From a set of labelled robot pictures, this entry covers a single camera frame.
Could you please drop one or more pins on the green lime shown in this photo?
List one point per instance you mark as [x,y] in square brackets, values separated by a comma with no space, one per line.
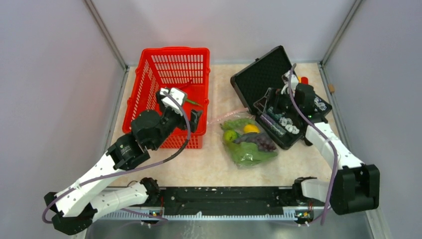
[230,136]

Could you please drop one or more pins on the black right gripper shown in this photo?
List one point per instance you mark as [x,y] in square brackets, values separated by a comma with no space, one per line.
[275,96]

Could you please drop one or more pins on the clear zip top bag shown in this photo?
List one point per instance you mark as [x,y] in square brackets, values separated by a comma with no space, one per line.
[239,113]

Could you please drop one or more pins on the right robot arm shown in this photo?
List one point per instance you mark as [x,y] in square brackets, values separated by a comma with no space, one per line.
[354,186]

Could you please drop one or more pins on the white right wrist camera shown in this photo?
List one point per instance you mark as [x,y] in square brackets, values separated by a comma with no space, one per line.
[291,81]

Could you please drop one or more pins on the toy fish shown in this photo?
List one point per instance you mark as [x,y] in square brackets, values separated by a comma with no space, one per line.
[249,137]

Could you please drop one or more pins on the red round object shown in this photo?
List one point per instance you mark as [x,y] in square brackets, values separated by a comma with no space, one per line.
[303,80]

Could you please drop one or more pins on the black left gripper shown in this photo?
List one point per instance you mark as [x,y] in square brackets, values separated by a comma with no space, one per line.
[182,125]

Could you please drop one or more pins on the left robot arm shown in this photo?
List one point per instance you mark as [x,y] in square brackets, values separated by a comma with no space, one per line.
[84,202]

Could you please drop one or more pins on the yellow toy fruit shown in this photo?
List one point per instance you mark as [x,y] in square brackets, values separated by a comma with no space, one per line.
[251,128]

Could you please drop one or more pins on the open black foam case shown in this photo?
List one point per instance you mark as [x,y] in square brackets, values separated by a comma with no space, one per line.
[259,87]

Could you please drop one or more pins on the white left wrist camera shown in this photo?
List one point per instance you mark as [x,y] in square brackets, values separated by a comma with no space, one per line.
[173,98]

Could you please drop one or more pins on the green leafy vegetable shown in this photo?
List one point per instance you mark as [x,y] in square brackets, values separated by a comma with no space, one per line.
[247,154]

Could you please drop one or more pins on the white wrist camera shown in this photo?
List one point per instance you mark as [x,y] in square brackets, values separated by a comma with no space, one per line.
[173,98]
[291,81]

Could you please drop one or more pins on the red grape bunch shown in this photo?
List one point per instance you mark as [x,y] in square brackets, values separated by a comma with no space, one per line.
[264,143]

